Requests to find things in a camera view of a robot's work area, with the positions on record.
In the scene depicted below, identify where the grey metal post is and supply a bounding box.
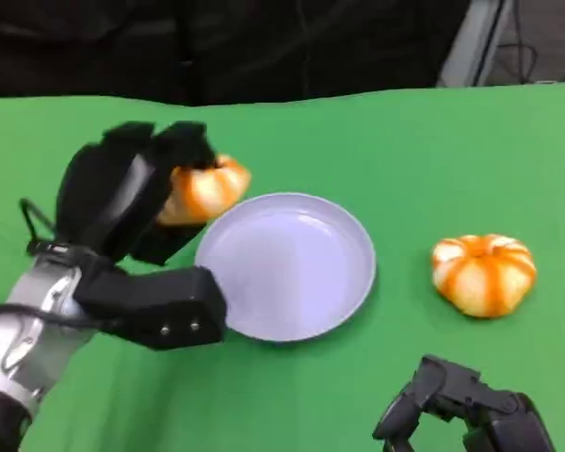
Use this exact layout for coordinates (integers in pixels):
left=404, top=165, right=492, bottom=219
left=436, top=0, right=514, bottom=89

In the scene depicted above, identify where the black forearm cable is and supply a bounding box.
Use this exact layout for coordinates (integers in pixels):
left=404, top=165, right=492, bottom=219
left=0, top=303, right=123, bottom=331

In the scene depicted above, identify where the black looped wrist cable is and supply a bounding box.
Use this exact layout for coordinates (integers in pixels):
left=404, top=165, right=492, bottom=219
left=19, top=198, right=58, bottom=256

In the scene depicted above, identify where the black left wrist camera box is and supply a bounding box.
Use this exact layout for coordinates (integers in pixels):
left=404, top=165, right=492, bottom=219
left=73, top=265, right=228, bottom=351

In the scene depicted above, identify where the orange white toy bread roll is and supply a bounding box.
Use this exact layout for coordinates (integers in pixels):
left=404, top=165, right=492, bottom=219
left=431, top=234, right=537, bottom=319
left=155, top=153, right=253, bottom=227

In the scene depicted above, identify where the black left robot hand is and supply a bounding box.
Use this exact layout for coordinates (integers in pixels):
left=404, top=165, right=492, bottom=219
left=55, top=121, right=218, bottom=267

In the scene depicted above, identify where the lilac plate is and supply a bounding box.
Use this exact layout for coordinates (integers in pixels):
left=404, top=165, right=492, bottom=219
left=194, top=191, right=377, bottom=347

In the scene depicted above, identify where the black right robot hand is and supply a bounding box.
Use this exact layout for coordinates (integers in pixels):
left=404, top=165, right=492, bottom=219
left=372, top=355, right=557, bottom=452

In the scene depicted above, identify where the black backdrop curtain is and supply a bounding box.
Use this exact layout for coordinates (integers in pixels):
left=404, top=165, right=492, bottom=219
left=0, top=0, right=472, bottom=107

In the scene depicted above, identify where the black floor cable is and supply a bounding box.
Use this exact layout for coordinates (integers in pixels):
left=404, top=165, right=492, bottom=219
left=496, top=0, right=542, bottom=86

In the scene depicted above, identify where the green table cloth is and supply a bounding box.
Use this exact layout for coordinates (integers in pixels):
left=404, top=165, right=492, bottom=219
left=0, top=79, right=565, bottom=452

